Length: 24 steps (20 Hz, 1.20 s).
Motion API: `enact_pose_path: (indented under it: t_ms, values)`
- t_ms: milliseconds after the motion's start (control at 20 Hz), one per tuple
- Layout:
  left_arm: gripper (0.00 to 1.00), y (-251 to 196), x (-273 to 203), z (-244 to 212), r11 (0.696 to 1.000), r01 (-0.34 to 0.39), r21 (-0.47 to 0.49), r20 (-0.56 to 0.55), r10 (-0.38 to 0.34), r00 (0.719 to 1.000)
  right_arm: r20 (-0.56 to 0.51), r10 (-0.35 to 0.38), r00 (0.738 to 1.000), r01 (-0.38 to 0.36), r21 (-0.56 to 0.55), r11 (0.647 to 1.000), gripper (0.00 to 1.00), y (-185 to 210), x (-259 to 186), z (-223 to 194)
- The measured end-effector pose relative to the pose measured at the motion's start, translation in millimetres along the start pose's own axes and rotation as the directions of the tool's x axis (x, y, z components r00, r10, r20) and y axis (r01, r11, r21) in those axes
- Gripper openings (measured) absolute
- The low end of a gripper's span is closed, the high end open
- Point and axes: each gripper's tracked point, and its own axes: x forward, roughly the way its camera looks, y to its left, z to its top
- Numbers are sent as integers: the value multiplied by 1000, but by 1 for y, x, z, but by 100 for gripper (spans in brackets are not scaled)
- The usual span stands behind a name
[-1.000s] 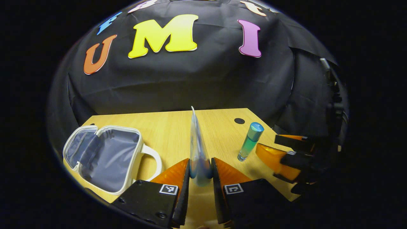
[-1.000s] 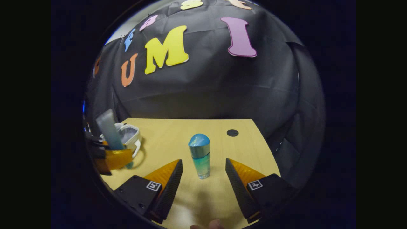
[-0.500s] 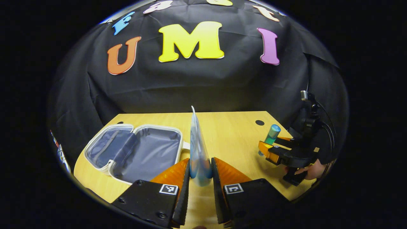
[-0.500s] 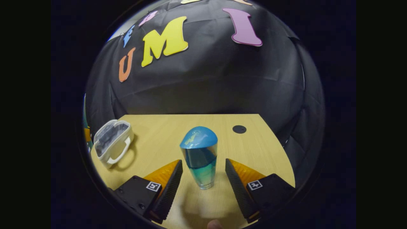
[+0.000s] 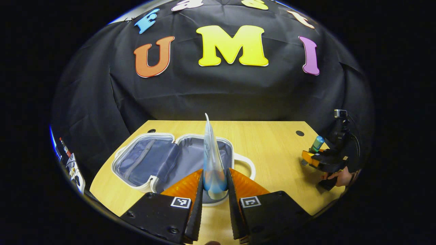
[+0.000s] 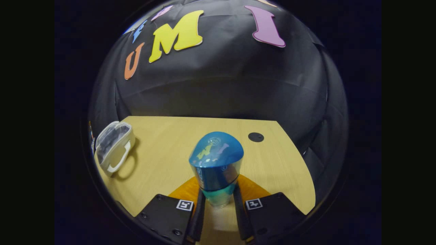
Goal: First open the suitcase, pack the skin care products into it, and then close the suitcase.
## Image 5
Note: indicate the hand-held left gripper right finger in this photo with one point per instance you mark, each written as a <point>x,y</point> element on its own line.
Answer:
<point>269,217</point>

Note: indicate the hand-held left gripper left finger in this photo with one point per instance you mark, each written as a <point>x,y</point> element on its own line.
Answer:
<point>163,217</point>

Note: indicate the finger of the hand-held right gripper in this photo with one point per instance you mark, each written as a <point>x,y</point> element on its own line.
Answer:
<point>328,162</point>

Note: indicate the teal slim bottle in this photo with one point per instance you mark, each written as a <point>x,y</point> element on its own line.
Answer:
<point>316,144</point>

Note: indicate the white suitcase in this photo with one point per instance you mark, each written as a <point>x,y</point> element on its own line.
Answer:
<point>153,160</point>

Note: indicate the blue white squeeze tube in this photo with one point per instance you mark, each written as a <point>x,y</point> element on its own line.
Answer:
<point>213,163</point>

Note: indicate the cluttered white desk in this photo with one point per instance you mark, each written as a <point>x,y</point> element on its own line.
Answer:
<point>73,170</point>

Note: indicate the black backdrop cloth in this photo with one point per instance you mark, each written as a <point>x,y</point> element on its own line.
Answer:
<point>218,95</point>

